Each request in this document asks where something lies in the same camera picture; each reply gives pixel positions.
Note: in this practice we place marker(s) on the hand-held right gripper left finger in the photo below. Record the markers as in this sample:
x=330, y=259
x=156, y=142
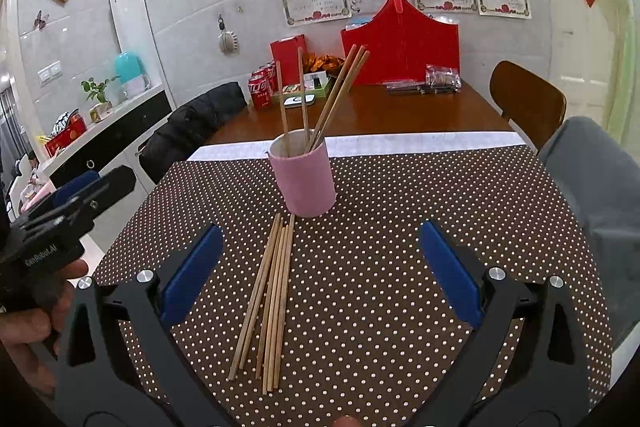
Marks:
x=192, y=272

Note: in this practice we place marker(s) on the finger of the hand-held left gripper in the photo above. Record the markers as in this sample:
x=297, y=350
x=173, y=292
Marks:
x=72, y=189
x=112, y=189

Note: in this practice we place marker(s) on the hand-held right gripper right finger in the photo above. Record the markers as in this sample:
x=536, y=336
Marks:
x=450, y=267

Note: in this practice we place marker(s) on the bunch of wooden chopsticks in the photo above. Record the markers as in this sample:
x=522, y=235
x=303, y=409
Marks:
x=272, y=302

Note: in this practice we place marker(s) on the pink cup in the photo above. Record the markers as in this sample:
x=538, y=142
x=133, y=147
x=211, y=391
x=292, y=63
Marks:
x=305, y=182

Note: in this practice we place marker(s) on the slim wooden chopstick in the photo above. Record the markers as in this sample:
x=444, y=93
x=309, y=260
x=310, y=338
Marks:
x=303, y=97
x=334, y=94
x=350, y=89
x=342, y=92
x=282, y=107

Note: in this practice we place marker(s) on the person's left hand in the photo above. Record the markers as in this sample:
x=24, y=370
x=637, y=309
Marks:
x=25, y=337

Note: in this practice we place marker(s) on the person's right hand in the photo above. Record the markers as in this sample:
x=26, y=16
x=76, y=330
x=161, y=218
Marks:
x=346, y=422

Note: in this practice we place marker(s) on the red tin with snacks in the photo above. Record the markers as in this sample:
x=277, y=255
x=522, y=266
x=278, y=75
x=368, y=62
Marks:
x=65, y=134

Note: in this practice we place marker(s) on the white sideboard cabinet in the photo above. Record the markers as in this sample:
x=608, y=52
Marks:
x=115, y=132

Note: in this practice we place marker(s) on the brown polka dot table mat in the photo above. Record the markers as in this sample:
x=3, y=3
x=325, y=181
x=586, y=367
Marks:
x=390, y=257

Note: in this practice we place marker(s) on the small gold box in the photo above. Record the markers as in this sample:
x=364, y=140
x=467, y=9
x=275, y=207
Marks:
x=100, y=113

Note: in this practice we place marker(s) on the small green plant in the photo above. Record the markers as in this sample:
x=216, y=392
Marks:
x=97, y=89

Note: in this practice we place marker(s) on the black jacket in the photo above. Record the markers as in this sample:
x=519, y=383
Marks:
x=195, y=127

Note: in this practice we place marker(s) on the teal white water dispenser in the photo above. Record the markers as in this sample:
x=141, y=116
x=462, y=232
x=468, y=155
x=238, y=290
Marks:
x=131, y=74

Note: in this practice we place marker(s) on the white cloth strip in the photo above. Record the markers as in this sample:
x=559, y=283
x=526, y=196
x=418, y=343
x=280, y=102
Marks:
x=425, y=142

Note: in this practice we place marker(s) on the grey cloth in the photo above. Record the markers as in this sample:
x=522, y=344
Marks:
x=595, y=207

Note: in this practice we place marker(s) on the red soda can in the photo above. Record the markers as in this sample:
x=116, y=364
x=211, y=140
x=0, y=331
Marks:
x=266, y=74
x=272, y=66
x=260, y=93

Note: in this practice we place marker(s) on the wooden chair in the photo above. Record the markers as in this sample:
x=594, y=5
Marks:
x=525, y=102

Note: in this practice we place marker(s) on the dark flat packets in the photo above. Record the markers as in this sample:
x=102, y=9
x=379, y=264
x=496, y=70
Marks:
x=405, y=87

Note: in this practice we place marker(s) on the clear plastic bag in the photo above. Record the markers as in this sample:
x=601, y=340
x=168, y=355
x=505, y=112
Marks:
x=442, y=78

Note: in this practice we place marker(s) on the small white device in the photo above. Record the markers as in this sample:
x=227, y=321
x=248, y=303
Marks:
x=299, y=101

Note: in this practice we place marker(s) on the white door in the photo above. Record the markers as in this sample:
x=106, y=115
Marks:
x=580, y=97

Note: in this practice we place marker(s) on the red gift basket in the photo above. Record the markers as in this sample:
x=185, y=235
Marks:
x=405, y=52

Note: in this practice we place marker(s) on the tall red box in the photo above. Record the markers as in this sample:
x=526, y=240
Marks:
x=289, y=54

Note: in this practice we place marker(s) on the green tray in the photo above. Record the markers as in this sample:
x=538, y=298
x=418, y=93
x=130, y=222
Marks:
x=315, y=82

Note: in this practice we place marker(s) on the orange snack bags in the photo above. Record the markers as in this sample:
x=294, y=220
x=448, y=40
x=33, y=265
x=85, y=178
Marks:
x=320, y=63

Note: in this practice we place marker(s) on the green curtain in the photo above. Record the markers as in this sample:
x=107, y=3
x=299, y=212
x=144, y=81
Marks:
x=625, y=57

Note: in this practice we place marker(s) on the white wide wall switch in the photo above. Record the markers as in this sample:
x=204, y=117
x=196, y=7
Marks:
x=49, y=72

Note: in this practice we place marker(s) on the butterfly wall decoration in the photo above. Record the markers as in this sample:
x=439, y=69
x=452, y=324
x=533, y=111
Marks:
x=40, y=21

